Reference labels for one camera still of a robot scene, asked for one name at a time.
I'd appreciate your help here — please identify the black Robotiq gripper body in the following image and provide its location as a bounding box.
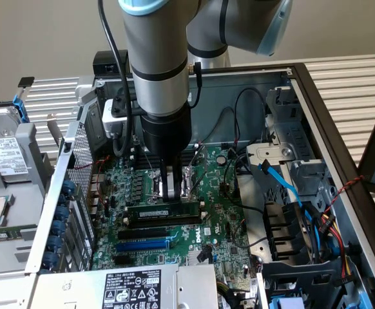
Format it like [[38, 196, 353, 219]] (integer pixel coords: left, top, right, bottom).
[[140, 106, 194, 165]]

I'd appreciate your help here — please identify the green RAM stick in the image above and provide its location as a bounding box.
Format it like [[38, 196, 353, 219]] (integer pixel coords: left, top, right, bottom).
[[0, 227, 27, 241], [126, 202, 202, 222]]

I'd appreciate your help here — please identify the CPU socket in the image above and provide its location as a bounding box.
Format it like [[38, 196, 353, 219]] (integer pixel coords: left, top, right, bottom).
[[147, 169, 197, 207]]

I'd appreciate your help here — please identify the metal socket cover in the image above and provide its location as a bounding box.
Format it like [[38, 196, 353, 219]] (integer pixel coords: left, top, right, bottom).
[[187, 143, 207, 200]]

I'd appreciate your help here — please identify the green Dell motherboard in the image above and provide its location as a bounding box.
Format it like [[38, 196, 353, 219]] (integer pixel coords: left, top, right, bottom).
[[91, 144, 262, 294]]

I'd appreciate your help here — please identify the long black expansion slot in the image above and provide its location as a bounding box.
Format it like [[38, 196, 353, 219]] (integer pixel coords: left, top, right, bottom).
[[117, 226, 168, 241]]

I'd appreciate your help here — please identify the open grey PC case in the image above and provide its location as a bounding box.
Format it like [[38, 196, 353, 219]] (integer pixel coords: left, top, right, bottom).
[[24, 62, 375, 309]]

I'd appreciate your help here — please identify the blue expansion slot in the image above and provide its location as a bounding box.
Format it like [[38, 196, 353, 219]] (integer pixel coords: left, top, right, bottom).
[[115, 237, 170, 254]]

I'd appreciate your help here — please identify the silver chipset heatsink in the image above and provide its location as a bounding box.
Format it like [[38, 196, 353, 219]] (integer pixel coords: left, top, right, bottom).
[[187, 250, 215, 267]]

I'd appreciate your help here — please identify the short black expansion slot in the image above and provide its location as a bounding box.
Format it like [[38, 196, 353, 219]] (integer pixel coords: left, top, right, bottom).
[[114, 255, 134, 267]]

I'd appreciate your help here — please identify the grey case latch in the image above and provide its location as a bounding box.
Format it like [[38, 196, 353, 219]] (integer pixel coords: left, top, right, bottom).
[[74, 75, 99, 109]]

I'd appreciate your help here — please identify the black plastic box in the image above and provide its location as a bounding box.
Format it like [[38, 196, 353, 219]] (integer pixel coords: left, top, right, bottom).
[[92, 50, 131, 79]]

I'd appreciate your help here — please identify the blue card retention knob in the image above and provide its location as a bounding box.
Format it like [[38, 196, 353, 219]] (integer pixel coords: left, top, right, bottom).
[[48, 236, 63, 252], [43, 251, 59, 268], [52, 220, 68, 236], [55, 205, 71, 221], [61, 179, 76, 196]]

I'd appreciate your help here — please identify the grey metal disk bay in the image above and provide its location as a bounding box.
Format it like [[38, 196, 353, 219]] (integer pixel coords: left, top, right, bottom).
[[264, 86, 335, 207]]

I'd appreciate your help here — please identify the silver power supply with label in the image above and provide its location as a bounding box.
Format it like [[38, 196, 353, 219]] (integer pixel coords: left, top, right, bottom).
[[29, 263, 220, 309]]

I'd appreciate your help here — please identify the grey parts rack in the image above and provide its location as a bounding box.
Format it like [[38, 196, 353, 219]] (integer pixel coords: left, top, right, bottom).
[[0, 122, 58, 281]]

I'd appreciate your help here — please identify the blue disk caddy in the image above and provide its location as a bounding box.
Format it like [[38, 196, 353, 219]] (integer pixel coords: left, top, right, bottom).
[[0, 92, 31, 125]]

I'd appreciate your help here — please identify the black table end cap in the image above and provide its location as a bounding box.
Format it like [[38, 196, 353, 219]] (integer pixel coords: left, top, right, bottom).
[[17, 76, 35, 89]]

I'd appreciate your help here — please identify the silver hard disk with label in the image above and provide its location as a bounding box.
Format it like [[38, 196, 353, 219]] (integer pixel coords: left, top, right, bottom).
[[0, 106, 32, 182]]

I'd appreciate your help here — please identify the black plastic drive carrier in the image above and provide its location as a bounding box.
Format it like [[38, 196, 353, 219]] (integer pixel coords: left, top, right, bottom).
[[258, 259, 348, 309]]

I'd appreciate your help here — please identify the wire locking lever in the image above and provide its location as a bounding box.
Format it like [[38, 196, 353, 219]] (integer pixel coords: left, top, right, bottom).
[[132, 135, 155, 170]]

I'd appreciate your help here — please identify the small black wire loop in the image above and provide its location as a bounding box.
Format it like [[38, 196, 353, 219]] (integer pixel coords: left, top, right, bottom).
[[202, 106, 240, 145]]

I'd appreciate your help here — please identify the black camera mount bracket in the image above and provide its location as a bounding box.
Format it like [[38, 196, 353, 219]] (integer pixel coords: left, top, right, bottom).
[[111, 95, 148, 117]]

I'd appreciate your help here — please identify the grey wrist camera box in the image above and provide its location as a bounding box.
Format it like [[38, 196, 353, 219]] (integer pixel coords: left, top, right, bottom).
[[102, 98, 130, 140]]

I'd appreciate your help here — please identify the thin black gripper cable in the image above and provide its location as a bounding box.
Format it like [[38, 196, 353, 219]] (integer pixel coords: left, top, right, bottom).
[[189, 61, 204, 109]]

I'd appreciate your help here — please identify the black wire plug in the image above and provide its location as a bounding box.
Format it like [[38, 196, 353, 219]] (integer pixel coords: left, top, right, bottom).
[[196, 246, 213, 263]]

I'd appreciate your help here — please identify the thick black wire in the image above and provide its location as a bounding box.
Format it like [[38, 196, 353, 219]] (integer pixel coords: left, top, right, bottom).
[[223, 153, 267, 214]]

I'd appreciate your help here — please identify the thin red wire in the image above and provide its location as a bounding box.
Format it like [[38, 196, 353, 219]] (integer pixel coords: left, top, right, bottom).
[[70, 155, 113, 171]]

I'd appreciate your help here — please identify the large black wire loop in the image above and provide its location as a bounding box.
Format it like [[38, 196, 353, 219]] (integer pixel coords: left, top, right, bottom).
[[233, 88, 269, 152]]

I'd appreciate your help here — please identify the silver drive bracket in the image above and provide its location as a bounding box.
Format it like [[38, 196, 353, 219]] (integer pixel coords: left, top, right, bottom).
[[245, 143, 296, 181]]

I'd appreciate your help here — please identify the flat blue SATA wire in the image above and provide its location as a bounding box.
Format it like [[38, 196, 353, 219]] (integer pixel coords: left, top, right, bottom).
[[258, 159, 323, 248]]

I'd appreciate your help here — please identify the metal card bracket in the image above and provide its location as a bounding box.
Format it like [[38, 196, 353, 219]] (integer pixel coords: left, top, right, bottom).
[[46, 112, 65, 149]]

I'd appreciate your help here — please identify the thick black camera cable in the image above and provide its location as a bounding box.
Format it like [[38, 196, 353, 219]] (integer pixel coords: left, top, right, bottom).
[[97, 0, 134, 157]]

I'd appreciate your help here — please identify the black plastic fan duct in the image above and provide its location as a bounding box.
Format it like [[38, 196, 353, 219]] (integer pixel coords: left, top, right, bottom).
[[262, 201, 316, 262]]

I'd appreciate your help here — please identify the blue plastic drive rail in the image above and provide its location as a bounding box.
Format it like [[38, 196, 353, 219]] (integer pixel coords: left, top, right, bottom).
[[269, 295, 305, 309]]

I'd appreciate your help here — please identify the red black twisted wire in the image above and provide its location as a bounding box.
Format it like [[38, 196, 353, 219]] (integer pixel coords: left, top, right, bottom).
[[322, 174, 365, 217]]

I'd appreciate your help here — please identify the yellow red power wire bundle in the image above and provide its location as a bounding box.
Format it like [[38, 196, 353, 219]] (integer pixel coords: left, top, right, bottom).
[[318, 211, 358, 284]]

